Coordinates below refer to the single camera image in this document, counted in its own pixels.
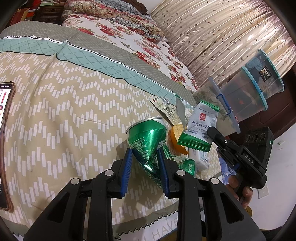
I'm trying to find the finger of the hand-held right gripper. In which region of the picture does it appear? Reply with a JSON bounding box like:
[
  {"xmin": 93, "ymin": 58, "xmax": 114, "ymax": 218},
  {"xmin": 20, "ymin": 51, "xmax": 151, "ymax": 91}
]
[
  {"xmin": 207, "ymin": 127, "xmax": 232, "ymax": 149},
  {"xmin": 217, "ymin": 148, "xmax": 240, "ymax": 170}
]

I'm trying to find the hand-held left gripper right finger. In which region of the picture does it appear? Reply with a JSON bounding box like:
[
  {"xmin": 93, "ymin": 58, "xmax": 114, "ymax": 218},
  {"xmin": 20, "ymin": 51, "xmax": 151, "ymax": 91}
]
[{"xmin": 157, "ymin": 148, "xmax": 266, "ymax": 241}]

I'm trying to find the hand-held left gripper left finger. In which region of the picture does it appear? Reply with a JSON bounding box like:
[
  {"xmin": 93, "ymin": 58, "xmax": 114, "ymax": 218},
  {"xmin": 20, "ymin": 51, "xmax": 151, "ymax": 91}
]
[{"xmin": 23, "ymin": 148, "xmax": 133, "ymax": 241}]

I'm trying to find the beige round bin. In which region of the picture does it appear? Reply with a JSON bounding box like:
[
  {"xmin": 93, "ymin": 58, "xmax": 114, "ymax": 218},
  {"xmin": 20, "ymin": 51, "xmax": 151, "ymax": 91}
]
[{"xmin": 162, "ymin": 102, "xmax": 222, "ymax": 179}]

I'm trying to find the green white snack packet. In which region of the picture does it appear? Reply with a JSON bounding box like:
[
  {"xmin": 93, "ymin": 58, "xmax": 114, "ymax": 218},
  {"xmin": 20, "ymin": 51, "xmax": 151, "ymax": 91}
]
[{"xmin": 177, "ymin": 100, "xmax": 220, "ymax": 153}]

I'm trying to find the crushed green drink can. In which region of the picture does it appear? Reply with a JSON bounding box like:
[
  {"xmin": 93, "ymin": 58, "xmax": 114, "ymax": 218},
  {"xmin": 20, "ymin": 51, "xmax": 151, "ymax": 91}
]
[{"xmin": 125, "ymin": 117, "xmax": 170, "ymax": 191}]

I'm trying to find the clear plastic wrapper with label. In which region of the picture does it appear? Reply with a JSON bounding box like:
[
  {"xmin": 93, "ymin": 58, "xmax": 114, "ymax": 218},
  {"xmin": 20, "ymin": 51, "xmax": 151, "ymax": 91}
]
[{"xmin": 150, "ymin": 96, "xmax": 185, "ymax": 127}]

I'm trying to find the person's right hand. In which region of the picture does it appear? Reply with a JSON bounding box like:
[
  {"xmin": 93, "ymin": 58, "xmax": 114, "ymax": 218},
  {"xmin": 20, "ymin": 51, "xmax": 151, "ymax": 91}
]
[{"xmin": 225, "ymin": 175, "xmax": 253, "ymax": 207}]

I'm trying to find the clear storage box teal lid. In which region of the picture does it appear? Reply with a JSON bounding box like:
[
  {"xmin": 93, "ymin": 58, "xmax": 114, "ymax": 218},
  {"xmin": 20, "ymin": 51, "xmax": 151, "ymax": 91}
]
[
  {"xmin": 245, "ymin": 49, "xmax": 285, "ymax": 100},
  {"xmin": 220, "ymin": 67, "xmax": 269, "ymax": 122}
]

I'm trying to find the leaf patterned curtain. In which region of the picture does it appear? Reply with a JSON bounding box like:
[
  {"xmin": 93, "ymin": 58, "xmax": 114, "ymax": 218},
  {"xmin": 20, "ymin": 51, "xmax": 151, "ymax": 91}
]
[{"xmin": 150, "ymin": 0, "xmax": 296, "ymax": 93}]

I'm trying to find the white red floral bedsheet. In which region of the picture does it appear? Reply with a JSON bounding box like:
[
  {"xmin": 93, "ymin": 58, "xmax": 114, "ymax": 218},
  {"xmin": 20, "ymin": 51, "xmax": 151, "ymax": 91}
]
[{"xmin": 62, "ymin": 13, "xmax": 199, "ymax": 94}]

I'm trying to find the smartphone in brown case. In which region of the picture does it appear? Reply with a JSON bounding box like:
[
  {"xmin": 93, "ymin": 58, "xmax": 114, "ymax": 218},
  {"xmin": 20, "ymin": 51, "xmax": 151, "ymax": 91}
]
[{"xmin": 0, "ymin": 82, "xmax": 16, "ymax": 212}]

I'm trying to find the carved wooden headboard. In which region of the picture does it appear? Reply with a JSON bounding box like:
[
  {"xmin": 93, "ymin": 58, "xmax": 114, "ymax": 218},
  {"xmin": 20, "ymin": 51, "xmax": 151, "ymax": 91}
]
[{"xmin": 136, "ymin": 0, "xmax": 156, "ymax": 15}]

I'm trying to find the floral patchwork quilt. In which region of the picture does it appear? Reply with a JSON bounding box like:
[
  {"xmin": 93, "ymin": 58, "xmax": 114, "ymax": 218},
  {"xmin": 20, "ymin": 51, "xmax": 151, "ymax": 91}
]
[{"xmin": 61, "ymin": 0, "xmax": 166, "ymax": 44}]

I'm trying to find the clear storage box blue handle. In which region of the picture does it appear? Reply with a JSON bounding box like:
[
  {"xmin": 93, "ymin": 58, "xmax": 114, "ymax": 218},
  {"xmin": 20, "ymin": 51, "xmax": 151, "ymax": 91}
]
[{"xmin": 193, "ymin": 77, "xmax": 241, "ymax": 135}]

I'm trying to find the white wall socket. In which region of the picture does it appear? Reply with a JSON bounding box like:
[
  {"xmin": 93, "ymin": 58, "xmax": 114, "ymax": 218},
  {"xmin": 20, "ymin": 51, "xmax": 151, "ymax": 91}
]
[{"xmin": 257, "ymin": 188, "xmax": 270, "ymax": 199}]

